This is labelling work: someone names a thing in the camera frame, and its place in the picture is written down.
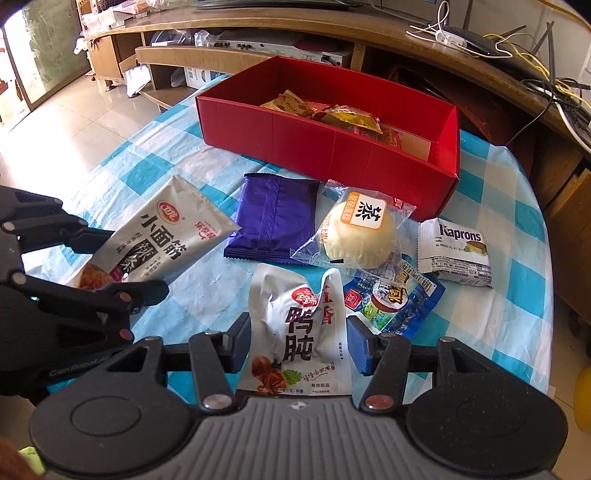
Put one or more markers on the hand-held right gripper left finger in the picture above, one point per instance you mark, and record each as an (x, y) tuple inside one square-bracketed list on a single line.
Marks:
[(238, 345)]

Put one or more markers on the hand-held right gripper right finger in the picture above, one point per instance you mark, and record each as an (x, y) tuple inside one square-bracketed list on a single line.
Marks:
[(360, 345)]

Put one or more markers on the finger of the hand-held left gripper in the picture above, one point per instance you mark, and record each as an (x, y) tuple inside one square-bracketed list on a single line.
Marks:
[(138, 293), (87, 237)]

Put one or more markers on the white duck snack packet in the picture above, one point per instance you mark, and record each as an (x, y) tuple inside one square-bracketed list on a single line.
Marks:
[(295, 332)]

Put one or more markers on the large white spicy strip packet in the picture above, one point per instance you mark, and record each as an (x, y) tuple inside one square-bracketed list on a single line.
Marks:
[(175, 221)]

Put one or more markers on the red cardboard box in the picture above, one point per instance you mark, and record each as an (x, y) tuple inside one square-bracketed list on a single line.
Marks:
[(323, 157)]

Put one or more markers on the pink clear-wrapped snack packet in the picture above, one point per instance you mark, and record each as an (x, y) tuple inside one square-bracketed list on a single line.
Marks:
[(390, 138)]

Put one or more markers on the yellow snack packet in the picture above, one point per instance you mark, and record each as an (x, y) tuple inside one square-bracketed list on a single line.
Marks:
[(353, 119)]

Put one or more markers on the small tan snack packet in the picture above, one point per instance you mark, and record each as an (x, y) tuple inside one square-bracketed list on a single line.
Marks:
[(286, 102)]

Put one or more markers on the blue snack packet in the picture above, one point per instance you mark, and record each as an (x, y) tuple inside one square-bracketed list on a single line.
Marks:
[(399, 302)]

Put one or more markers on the bun in clear wrapper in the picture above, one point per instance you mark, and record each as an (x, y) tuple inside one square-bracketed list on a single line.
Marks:
[(360, 230)]

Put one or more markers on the blue white checkered tablecloth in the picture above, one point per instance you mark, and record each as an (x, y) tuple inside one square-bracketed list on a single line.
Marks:
[(485, 323)]

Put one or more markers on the white wafer packet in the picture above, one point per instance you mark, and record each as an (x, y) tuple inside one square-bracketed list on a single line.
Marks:
[(452, 251)]

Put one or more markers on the purple snack packet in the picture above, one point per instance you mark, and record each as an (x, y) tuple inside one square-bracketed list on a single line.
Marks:
[(277, 212)]

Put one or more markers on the white printed box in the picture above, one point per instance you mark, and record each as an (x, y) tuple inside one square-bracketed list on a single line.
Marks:
[(205, 77)]

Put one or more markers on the clear plastic bag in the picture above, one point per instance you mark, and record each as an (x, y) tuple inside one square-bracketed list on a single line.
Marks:
[(196, 37)]

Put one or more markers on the brown cardboard box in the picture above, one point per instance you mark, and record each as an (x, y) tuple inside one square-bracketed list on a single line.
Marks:
[(572, 240)]

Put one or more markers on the silver set-top box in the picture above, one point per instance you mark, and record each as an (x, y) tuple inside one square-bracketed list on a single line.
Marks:
[(277, 50)]

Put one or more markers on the wooden television cabinet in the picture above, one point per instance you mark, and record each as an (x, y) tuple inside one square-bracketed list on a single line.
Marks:
[(323, 23)]

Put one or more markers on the black wifi router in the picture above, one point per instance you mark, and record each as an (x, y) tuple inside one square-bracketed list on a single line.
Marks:
[(572, 87)]

